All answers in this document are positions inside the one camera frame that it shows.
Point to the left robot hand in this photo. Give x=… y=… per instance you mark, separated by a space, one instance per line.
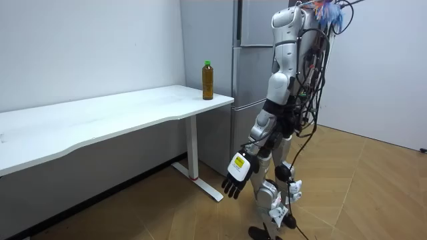
x=238 y=166

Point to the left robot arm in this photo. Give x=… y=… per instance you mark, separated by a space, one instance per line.
x=283 y=60

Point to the robot legs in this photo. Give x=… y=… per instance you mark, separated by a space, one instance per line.
x=267 y=195

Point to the brown tea bottle green cap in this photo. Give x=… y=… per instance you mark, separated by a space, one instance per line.
x=207 y=83

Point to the grey fridge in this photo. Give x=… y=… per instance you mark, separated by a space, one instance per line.
x=248 y=73

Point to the white desk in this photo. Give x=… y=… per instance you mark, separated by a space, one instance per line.
x=100 y=113

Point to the robot body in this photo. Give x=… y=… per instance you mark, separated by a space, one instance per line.
x=308 y=20

